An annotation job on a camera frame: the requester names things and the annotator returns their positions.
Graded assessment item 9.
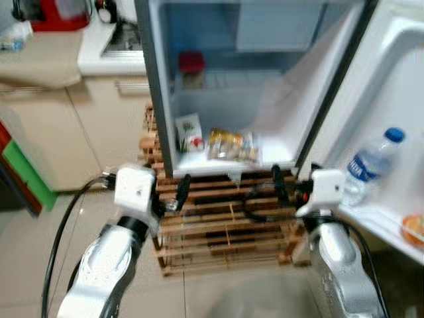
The yellow snack packet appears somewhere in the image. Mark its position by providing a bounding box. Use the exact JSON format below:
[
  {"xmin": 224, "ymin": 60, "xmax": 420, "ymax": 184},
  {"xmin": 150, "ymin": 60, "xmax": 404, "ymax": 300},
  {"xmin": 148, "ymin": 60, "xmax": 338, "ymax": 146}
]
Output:
[{"xmin": 207, "ymin": 128, "xmax": 260, "ymax": 163}]

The grey mini fridge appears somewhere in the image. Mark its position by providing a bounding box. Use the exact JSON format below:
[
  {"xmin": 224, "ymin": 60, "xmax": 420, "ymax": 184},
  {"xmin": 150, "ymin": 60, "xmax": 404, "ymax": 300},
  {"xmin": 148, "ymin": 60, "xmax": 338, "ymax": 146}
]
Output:
[{"xmin": 136, "ymin": 0, "xmax": 378, "ymax": 180}]

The white fridge door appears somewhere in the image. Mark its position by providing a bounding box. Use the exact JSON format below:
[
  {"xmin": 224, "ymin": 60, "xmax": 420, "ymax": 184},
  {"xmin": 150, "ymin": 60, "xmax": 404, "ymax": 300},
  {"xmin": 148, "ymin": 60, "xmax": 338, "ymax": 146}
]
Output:
[{"xmin": 295, "ymin": 0, "xmax": 424, "ymax": 266}]

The white green packet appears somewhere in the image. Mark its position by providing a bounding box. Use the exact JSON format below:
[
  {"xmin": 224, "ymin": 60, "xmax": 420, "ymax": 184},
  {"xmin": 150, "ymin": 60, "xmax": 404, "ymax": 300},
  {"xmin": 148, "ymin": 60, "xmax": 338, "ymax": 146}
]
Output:
[{"xmin": 174, "ymin": 113, "xmax": 205, "ymax": 154}]

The plastic water bottle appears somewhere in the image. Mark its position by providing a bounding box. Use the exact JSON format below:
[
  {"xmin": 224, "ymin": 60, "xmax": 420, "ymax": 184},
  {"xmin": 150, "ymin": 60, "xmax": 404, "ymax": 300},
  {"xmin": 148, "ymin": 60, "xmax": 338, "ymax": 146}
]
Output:
[{"xmin": 341, "ymin": 127, "xmax": 406, "ymax": 207}]

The white kitchen counter cabinet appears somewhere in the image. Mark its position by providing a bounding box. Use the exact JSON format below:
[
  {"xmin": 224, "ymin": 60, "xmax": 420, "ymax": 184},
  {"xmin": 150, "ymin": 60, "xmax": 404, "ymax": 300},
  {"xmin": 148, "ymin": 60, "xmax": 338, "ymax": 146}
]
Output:
[{"xmin": 0, "ymin": 20, "xmax": 160, "ymax": 193}]

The orange wrapped food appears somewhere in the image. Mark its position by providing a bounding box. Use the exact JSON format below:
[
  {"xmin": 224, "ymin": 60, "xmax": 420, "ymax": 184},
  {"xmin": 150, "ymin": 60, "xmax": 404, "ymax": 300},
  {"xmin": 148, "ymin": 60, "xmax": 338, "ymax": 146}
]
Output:
[{"xmin": 399, "ymin": 213, "xmax": 424, "ymax": 247}]

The red lidded jar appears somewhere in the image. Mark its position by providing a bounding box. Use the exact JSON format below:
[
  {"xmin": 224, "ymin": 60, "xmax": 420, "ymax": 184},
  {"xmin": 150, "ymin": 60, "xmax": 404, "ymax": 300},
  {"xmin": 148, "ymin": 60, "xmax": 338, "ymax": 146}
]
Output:
[{"xmin": 178, "ymin": 52, "xmax": 206, "ymax": 90}]

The green board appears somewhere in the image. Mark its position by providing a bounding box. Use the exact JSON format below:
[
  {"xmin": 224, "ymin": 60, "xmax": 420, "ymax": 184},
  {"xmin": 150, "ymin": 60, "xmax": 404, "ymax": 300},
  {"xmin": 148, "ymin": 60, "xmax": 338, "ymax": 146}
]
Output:
[{"xmin": 0, "ymin": 139, "xmax": 57, "ymax": 213}]

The orange board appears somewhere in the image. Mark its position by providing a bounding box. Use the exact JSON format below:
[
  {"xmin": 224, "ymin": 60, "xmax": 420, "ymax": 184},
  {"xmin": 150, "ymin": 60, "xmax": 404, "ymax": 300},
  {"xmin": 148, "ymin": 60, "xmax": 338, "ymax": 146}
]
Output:
[{"xmin": 0, "ymin": 123, "xmax": 14, "ymax": 156}]

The beige counter mat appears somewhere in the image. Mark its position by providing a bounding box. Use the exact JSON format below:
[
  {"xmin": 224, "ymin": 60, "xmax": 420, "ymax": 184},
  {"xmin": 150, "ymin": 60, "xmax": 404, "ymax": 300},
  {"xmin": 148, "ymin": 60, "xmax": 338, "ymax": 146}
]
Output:
[{"xmin": 0, "ymin": 30, "xmax": 83, "ymax": 90}]

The red coffee machine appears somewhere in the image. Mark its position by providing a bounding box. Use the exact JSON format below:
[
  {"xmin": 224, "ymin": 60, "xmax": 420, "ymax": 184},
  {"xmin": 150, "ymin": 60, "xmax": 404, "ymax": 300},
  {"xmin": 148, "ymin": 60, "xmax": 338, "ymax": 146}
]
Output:
[{"xmin": 26, "ymin": 0, "xmax": 93, "ymax": 32}]

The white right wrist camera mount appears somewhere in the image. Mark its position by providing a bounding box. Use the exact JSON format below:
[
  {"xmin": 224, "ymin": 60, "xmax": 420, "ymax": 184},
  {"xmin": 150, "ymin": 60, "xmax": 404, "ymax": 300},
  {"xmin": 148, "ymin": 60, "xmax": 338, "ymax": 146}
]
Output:
[{"xmin": 295, "ymin": 169, "xmax": 345, "ymax": 219}]

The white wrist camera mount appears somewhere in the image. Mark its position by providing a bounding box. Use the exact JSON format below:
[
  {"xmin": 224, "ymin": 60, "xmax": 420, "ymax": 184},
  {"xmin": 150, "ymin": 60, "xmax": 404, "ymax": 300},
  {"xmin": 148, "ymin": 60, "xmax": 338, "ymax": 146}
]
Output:
[
  {"xmin": 295, "ymin": 169, "xmax": 345, "ymax": 219},
  {"xmin": 114, "ymin": 164, "xmax": 160, "ymax": 233}
]

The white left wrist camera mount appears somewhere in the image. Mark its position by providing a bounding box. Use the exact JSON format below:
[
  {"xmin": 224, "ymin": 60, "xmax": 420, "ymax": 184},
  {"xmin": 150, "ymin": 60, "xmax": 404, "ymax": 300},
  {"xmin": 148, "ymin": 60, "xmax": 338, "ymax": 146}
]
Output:
[{"xmin": 114, "ymin": 164, "xmax": 160, "ymax": 233}]

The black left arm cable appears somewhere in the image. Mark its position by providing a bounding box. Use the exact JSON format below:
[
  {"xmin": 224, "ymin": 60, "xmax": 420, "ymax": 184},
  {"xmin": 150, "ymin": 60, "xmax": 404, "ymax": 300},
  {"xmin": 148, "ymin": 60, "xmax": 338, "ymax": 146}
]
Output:
[{"xmin": 41, "ymin": 174, "xmax": 117, "ymax": 318}]

